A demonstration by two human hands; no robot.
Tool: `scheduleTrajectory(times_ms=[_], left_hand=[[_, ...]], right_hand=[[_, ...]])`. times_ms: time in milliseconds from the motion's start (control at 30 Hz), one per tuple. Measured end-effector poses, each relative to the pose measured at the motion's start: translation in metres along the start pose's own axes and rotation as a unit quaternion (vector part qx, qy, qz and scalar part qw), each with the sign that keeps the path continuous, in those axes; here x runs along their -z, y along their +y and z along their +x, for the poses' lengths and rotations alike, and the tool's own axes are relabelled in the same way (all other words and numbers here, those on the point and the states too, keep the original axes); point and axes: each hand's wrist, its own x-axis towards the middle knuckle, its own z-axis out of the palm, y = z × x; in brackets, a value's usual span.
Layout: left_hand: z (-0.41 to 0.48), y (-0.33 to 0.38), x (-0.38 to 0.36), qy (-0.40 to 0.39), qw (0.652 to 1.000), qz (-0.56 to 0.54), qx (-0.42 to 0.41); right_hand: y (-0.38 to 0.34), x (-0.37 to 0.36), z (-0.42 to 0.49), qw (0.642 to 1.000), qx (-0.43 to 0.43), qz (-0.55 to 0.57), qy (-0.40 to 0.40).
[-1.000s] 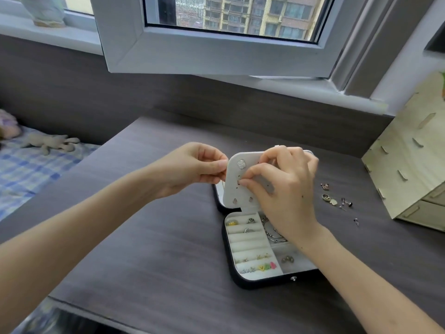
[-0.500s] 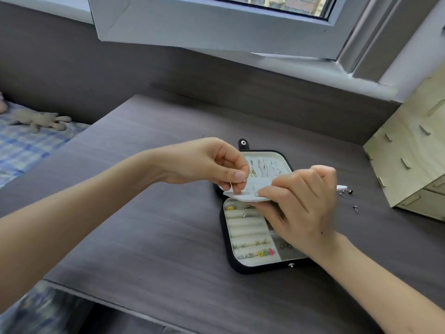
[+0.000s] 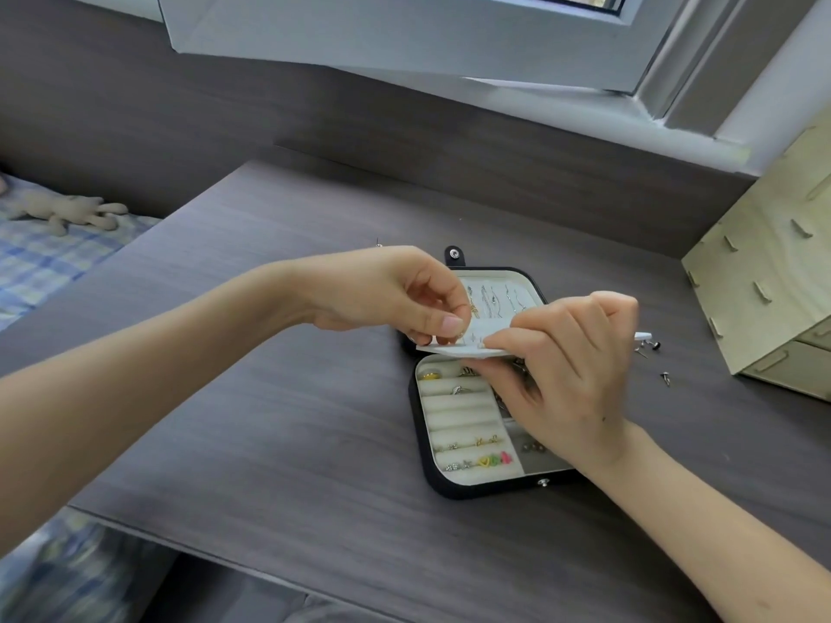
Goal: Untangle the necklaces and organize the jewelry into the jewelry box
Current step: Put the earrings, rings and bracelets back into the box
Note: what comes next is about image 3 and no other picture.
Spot beige plush bunny toy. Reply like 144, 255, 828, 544
8, 193, 130, 238

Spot white window frame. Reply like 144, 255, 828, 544
454, 0, 831, 177

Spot person's left forearm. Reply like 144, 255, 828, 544
0, 258, 320, 560

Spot row of dangling earrings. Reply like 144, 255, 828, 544
464, 284, 531, 320

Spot black jewelry box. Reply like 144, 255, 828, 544
399, 245, 580, 501

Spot blue plaid bed sheet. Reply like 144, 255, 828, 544
0, 173, 164, 333

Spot person's right forearm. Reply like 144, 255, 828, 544
577, 421, 831, 623

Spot person's right hand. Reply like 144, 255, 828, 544
481, 291, 641, 476

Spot white window sash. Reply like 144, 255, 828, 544
155, 0, 692, 96

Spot white earring holder panel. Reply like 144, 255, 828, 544
415, 310, 653, 361

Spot blue plaid clothing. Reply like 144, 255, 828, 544
0, 506, 184, 623

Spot light wooden drawer organizer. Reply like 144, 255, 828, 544
681, 125, 831, 403

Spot row of small stud earrings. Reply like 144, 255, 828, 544
434, 435, 506, 453

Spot person's left hand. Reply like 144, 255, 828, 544
310, 245, 475, 348

